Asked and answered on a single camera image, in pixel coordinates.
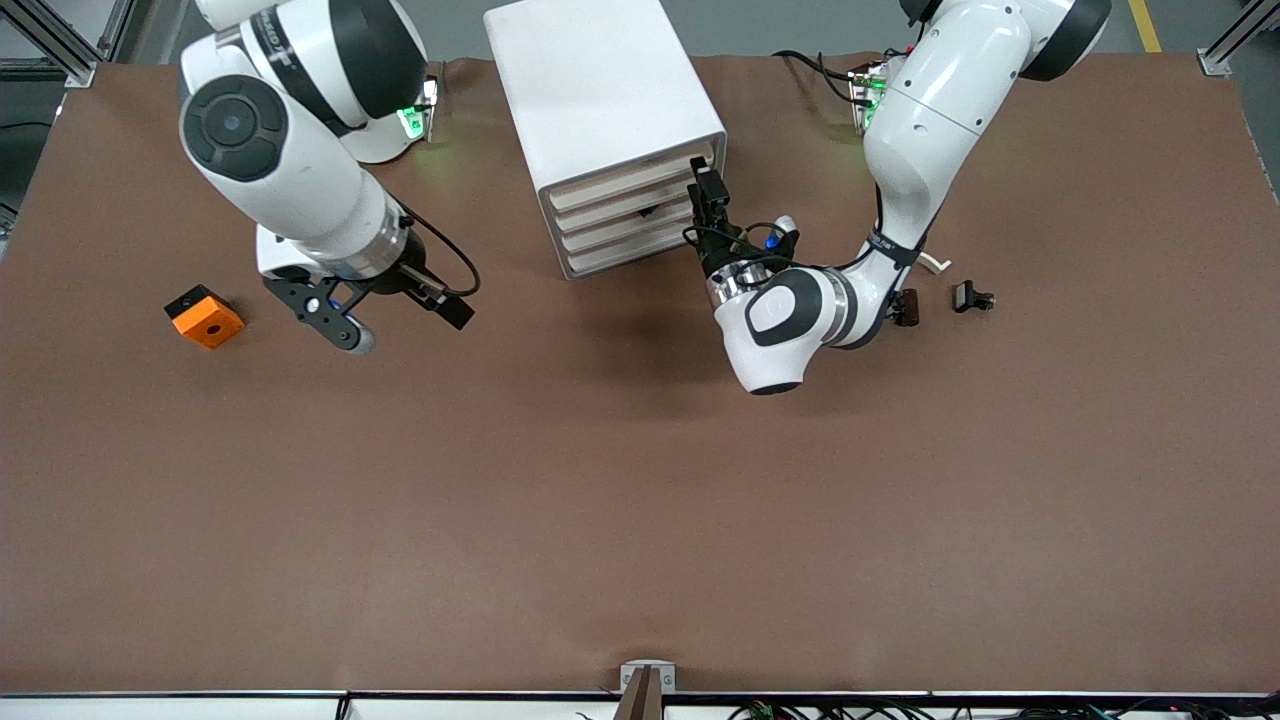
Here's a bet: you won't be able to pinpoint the aluminium frame profile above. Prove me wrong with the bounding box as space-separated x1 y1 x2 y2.
0 0 101 89
1198 0 1280 78
95 0 138 61

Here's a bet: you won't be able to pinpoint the grey metal edge bracket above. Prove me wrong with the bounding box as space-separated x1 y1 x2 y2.
620 660 677 695

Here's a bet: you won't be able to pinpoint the orange and black button box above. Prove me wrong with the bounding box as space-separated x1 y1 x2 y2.
164 284 246 351

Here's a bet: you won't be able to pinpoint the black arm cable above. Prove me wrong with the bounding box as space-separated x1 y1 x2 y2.
395 205 483 299
683 222 793 263

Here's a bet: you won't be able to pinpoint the black base power cables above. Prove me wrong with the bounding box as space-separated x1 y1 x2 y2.
775 48 863 106

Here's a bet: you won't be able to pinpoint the brown table mat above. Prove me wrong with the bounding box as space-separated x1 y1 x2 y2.
0 52 1280 697

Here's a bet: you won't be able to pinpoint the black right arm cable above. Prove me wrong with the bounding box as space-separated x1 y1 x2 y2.
395 205 483 299

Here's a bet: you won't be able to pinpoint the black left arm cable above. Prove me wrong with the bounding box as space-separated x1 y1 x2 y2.
683 222 793 263

